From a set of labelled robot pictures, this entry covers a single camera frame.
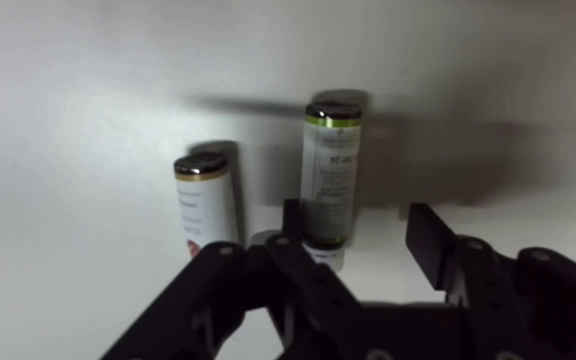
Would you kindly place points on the clear bottle with dark cap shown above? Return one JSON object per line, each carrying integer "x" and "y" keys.
{"x": 331, "y": 180}

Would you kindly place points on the white marker pen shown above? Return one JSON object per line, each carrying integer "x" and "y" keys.
{"x": 202, "y": 203}

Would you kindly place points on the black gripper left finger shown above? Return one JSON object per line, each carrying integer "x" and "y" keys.
{"x": 281, "y": 300}

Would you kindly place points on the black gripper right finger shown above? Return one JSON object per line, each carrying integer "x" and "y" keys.
{"x": 500, "y": 300}

